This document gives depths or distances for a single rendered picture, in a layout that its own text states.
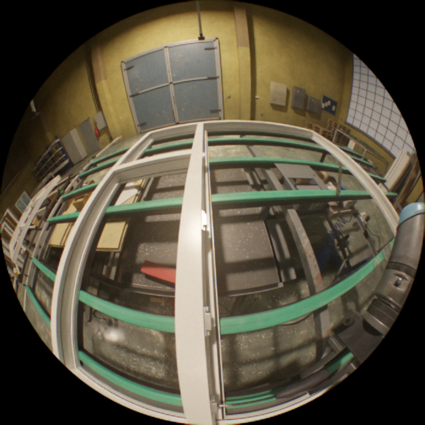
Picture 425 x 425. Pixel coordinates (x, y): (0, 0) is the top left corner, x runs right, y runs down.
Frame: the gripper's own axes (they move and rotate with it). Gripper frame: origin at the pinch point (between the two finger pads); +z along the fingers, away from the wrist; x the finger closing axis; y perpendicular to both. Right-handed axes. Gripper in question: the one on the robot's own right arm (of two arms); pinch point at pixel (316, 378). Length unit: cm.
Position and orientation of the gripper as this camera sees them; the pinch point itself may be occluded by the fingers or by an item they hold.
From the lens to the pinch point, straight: 34.0
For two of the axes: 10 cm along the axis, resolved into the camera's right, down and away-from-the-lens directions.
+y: -8.5, -5.3, -0.2
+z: -5.3, 8.4, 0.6
